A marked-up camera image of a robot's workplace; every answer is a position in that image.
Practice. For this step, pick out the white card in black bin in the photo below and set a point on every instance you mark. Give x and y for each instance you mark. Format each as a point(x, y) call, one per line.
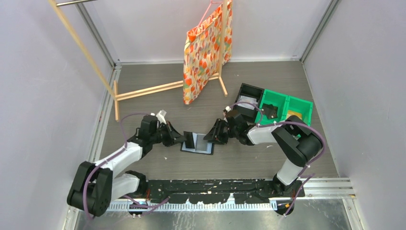
point(247, 102)

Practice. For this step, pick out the black storage bin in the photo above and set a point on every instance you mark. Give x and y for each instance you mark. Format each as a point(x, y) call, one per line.
point(250, 91)

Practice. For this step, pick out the yellow cards in green bin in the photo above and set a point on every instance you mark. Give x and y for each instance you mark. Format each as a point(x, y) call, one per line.
point(291, 113)

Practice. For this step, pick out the floral fabric bag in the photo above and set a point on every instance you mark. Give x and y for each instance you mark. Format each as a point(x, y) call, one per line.
point(202, 51)

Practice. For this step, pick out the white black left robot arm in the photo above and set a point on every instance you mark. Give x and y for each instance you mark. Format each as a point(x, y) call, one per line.
point(97, 184)

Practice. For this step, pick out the green double storage bin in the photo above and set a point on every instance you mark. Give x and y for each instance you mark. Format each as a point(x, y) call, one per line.
point(284, 103)

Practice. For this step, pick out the dark credit card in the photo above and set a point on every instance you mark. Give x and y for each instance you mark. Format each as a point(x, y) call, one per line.
point(189, 142)
point(270, 111)

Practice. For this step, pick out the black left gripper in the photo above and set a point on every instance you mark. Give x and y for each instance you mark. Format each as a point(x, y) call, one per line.
point(174, 137)

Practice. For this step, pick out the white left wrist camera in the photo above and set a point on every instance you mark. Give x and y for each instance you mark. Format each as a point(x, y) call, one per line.
point(161, 116)

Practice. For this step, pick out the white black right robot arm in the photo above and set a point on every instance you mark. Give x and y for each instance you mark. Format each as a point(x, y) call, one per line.
point(300, 143)

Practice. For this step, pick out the wooden clothes rack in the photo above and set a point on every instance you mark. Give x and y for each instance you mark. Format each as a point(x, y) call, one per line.
point(113, 91)

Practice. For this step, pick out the pink clothes hanger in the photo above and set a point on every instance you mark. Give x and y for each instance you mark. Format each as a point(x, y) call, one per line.
point(212, 2)

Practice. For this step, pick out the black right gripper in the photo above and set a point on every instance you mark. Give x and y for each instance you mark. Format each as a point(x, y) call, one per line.
point(216, 133)

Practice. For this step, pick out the black card holder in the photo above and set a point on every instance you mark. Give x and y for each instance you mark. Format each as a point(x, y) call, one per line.
point(195, 143)

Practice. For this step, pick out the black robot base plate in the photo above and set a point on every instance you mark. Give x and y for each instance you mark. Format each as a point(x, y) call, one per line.
point(243, 191)

